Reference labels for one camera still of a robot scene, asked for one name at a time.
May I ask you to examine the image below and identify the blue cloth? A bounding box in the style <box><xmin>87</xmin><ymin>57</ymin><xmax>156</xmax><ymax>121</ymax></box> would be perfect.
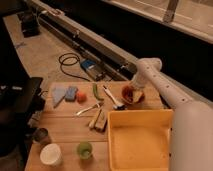
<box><xmin>52</xmin><ymin>87</ymin><xmax>66</xmax><ymax>108</ymax></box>

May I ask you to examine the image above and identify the metal cup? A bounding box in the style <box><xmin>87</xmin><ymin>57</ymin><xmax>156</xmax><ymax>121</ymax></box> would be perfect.
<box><xmin>33</xmin><ymin>128</ymin><xmax>51</xmax><ymax>145</ymax></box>

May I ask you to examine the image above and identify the metal fork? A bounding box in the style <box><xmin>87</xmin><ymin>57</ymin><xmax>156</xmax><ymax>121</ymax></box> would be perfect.
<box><xmin>76</xmin><ymin>103</ymin><xmax>101</xmax><ymax>116</ymax></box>

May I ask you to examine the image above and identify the metal spoon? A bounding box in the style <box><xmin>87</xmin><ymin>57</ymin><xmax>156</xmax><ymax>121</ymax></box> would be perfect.
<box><xmin>103</xmin><ymin>86</ymin><xmax>125</xmax><ymax>110</ymax></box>

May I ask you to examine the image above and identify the yellow plastic bin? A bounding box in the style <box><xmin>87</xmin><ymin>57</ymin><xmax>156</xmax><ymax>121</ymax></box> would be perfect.
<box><xmin>108</xmin><ymin>109</ymin><xmax>173</xmax><ymax>171</ymax></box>

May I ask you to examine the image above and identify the blue sponge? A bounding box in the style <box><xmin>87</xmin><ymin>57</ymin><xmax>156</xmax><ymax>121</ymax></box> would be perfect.
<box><xmin>65</xmin><ymin>86</ymin><xmax>78</xmax><ymax>102</ymax></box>

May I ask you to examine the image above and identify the red bowl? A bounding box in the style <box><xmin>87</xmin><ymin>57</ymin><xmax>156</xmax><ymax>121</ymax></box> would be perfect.
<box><xmin>121</xmin><ymin>85</ymin><xmax>145</xmax><ymax>105</ymax></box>

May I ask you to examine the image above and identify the black box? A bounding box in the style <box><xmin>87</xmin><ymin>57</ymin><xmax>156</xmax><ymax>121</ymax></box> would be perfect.
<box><xmin>21</xmin><ymin>13</ymin><xmax>40</xmax><ymax>37</ymax></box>

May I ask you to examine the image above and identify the green cup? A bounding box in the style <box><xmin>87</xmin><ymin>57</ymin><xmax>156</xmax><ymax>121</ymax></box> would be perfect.
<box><xmin>77</xmin><ymin>142</ymin><xmax>93</xmax><ymax>160</ymax></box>

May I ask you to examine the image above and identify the orange fruit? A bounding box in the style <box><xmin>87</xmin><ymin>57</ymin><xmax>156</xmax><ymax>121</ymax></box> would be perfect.
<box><xmin>76</xmin><ymin>91</ymin><xmax>87</xmax><ymax>103</ymax></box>

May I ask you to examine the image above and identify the black cable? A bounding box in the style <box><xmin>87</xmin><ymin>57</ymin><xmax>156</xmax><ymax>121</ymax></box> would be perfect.
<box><xmin>58</xmin><ymin>52</ymin><xmax>93</xmax><ymax>83</ymax></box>

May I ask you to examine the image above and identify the white cup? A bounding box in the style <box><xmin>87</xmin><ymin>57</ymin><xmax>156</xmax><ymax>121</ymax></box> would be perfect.
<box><xmin>40</xmin><ymin>143</ymin><xmax>62</xmax><ymax>166</ymax></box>

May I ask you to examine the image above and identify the blue device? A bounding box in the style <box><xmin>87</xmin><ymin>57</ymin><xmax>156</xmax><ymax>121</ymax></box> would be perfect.
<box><xmin>80</xmin><ymin>59</ymin><xmax>105</xmax><ymax>81</ymax></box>

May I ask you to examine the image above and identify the black equipment stand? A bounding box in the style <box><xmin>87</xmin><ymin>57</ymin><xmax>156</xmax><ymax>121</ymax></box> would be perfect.
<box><xmin>0</xmin><ymin>76</ymin><xmax>46</xmax><ymax>158</ymax></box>

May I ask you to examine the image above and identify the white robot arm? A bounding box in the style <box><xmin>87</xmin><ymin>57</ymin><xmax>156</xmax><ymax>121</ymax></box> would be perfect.
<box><xmin>131</xmin><ymin>58</ymin><xmax>213</xmax><ymax>171</ymax></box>

